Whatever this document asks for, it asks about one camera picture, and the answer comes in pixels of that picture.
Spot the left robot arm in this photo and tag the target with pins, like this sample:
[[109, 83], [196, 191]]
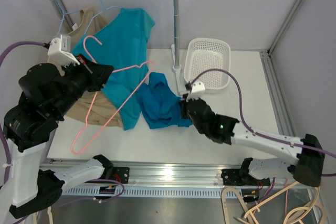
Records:
[[47, 95]]

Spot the beige tank top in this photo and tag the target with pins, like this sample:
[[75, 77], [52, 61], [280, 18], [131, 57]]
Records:
[[93, 108]]

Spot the dark blue t shirt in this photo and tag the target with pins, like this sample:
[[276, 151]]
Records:
[[159, 105]]

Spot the white perforated plastic basket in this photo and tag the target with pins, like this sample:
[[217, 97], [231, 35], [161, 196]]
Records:
[[207, 53]]

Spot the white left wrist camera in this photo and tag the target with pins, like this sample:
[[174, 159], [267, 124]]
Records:
[[59, 51]]

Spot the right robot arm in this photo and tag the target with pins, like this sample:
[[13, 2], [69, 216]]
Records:
[[302, 158]]

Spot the aluminium corner frame post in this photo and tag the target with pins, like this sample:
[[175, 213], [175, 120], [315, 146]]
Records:
[[285, 25]]

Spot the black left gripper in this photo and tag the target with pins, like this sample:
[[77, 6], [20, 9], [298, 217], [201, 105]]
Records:
[[98, 73]]

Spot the teal t shirt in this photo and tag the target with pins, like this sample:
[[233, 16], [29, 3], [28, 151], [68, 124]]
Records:
[[122, 44]]

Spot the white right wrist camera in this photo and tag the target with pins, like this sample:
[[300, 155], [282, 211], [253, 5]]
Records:
[[196, 88]]

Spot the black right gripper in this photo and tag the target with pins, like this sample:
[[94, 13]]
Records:
[[183, 102]]

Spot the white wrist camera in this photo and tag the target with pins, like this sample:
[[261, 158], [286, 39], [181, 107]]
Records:
[[196, 88], [59, 51]]

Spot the beige wooden hangers pile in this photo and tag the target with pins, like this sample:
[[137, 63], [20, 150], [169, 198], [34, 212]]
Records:
[[291, 204]]

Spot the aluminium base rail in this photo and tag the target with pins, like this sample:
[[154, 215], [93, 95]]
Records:
[[160, 181]]

